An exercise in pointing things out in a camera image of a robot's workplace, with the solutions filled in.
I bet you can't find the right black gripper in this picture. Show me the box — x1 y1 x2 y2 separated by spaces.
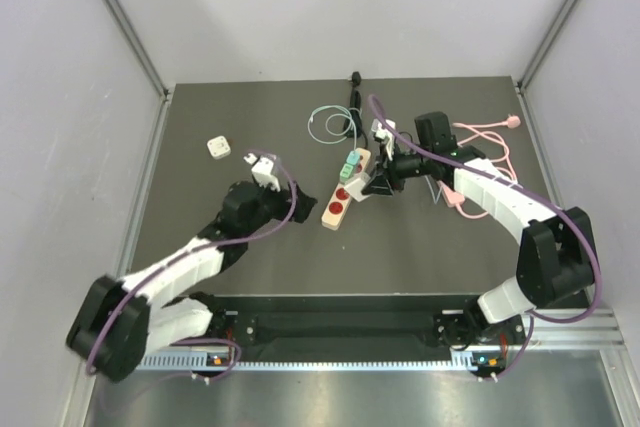
363 141 434 196

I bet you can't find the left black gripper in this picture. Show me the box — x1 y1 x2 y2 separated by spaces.
243 178 317 237

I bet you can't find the white cube charger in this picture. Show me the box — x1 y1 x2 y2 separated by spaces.
344 171 370 202

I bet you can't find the beige wooden power strip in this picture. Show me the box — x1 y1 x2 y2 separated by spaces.
321 148 371 231

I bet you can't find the white square plug adapter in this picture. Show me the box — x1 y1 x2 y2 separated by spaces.
206 135 232 160

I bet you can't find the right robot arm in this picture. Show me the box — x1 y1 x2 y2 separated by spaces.
361 107 602 343

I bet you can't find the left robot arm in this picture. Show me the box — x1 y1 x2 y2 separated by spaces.
65 181 317 382

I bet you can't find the teal plug on beige strip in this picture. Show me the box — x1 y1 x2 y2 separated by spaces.
345 150 361 167

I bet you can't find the green plug on beige strip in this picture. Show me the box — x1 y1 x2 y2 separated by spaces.
339 163 356 183

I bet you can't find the pink power strip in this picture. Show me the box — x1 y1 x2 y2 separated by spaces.
440 183 465 208

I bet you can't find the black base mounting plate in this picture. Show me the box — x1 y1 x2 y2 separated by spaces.
190 292 525 354

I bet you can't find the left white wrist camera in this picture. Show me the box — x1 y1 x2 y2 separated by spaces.
243 152 281 192

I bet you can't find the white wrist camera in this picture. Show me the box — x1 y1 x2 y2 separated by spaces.
243 152 281 192
370 118 395 147

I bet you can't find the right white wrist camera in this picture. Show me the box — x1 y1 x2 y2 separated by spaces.
370 118 395 147

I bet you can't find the light blue cable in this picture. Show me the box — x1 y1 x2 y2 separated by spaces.
427 166 481 206

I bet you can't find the black power cord with plug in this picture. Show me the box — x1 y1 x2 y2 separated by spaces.
344 71 371 148

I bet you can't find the pink power cord with plug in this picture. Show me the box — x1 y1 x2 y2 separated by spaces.
444 114 522 220

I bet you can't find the light teal usb cable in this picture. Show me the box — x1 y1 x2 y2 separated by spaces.
305 104 363 153

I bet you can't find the slotted grey cable duct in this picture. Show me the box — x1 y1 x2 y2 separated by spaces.
136 348 504 372

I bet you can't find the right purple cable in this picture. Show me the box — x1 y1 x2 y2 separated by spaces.
367 93 601 323

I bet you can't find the purple cable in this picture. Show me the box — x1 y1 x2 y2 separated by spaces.
367 93 601 323
85 148 299 376

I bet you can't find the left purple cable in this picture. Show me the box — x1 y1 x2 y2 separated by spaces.
85 148 299 376

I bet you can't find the aluminium frame rail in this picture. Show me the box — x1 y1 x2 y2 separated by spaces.
69 0 174 103

